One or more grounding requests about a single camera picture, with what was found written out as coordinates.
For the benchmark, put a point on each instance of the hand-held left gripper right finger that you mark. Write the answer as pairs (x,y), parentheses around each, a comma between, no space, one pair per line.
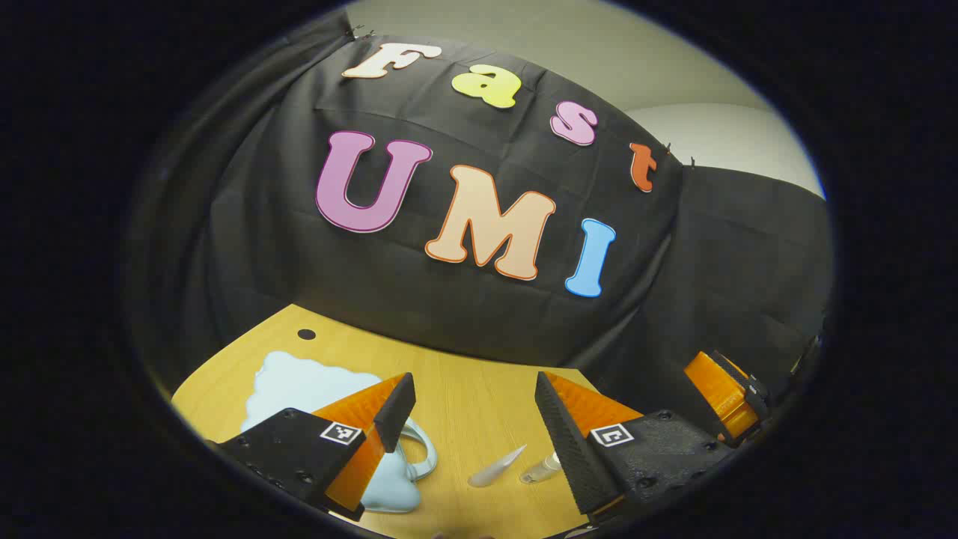
(569,442)

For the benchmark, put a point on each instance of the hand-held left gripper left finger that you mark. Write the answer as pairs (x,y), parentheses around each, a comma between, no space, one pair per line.
(395,412)

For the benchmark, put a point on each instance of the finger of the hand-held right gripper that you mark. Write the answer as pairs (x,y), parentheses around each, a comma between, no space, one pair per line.
(715,389)

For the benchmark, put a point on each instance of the white pump bottle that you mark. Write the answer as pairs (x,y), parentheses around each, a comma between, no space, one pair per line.
(540,470)

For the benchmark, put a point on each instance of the white squeeze tube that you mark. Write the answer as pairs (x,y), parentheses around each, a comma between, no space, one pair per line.
(494,471)

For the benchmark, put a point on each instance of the light blue suitcase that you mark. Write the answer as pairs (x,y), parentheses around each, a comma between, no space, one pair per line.
(299,385)

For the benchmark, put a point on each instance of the black backdrop cloth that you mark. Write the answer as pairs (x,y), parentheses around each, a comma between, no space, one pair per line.
(449,314)

